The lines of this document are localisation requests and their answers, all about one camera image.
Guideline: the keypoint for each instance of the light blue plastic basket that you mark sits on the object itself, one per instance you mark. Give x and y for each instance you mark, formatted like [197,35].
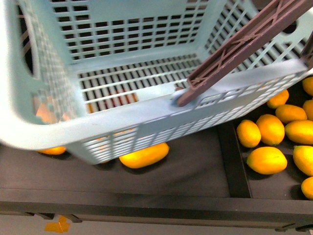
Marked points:
[102,77]

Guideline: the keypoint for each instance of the brown basket handle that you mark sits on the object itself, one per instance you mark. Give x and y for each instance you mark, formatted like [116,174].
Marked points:
[276,16]

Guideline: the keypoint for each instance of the yellow mango under basket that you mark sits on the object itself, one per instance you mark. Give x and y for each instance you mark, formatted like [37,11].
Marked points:
[145,157]

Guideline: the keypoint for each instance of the yellow lemon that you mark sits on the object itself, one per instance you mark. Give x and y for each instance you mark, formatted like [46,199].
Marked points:
[271,128]
[287,113]
[267,160]
[300,131]
[248,133]
[307,188]
[303,159]

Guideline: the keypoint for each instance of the black display tray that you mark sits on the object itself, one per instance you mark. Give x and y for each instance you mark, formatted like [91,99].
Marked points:
[204,180]

